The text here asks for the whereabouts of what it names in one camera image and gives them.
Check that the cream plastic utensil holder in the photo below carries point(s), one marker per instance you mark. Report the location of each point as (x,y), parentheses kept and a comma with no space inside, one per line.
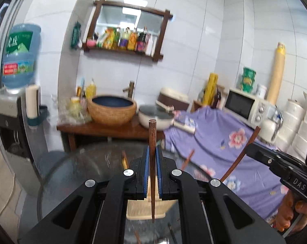
(141,209)

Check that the round glass table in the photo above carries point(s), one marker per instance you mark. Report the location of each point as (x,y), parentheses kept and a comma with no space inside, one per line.
(101,162)

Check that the green stacked bowls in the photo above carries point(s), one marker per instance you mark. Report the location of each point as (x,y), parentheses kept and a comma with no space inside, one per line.
(247,80)

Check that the water dispenser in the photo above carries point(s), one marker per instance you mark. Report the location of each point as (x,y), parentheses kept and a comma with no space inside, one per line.
(24,145)

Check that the yellow soap bottle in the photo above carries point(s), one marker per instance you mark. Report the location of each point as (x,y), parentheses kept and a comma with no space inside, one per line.
(91,90)

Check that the brown white rice cooker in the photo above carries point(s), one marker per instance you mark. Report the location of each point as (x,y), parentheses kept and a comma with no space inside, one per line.
(170,97)

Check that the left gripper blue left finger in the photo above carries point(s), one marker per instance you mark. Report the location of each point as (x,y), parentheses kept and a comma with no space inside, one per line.
(146,159)

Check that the dark soy sauce bottle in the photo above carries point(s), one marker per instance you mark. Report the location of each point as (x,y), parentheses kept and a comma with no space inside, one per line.
(142,41)

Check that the person's right hand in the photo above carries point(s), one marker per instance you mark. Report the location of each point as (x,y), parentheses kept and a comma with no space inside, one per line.
(285,213)

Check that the paper cup dispenser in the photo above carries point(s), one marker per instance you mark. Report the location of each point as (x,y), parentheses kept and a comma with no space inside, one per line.
(36,113)

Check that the beige tall roll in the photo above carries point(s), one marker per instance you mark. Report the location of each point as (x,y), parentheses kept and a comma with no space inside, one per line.
(277,75)

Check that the white kettle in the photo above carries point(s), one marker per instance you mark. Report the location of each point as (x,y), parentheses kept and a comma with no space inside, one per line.
(270,127)

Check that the brown glass bottle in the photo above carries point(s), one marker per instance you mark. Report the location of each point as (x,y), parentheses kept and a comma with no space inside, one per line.
(216,99)

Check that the all-steel spoon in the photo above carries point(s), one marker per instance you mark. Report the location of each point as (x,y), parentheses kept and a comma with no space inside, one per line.
(162,240)

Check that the plastic bag with items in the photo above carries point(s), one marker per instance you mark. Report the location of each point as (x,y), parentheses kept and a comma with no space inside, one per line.
(72,111)

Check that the blue water jug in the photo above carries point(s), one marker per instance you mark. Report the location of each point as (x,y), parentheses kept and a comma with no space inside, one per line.
(19,58)

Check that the white pan with lid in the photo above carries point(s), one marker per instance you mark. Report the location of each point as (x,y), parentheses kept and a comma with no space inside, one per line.
(164,120)

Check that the white microwave oven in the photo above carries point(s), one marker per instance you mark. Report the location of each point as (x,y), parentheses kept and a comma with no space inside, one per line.
(248,108)

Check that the beige cloth cover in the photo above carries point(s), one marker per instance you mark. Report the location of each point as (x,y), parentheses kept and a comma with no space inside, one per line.
(9,189)

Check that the yellow roll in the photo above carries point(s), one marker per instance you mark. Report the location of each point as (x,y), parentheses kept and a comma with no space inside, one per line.
(210,89)

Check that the wooden framed wall shelf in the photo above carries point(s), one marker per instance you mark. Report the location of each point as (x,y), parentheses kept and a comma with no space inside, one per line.
(115,27)

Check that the purple floral cloth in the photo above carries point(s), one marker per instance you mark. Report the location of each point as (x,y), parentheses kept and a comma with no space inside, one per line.
(217,142)

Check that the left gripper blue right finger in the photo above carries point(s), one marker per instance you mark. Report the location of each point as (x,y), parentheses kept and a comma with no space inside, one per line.
(159,165)

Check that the wooden counter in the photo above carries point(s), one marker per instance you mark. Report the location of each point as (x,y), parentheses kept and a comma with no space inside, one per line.
(130,130)

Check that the brass faucet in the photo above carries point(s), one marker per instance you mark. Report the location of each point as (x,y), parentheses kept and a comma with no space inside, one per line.
(130,89)

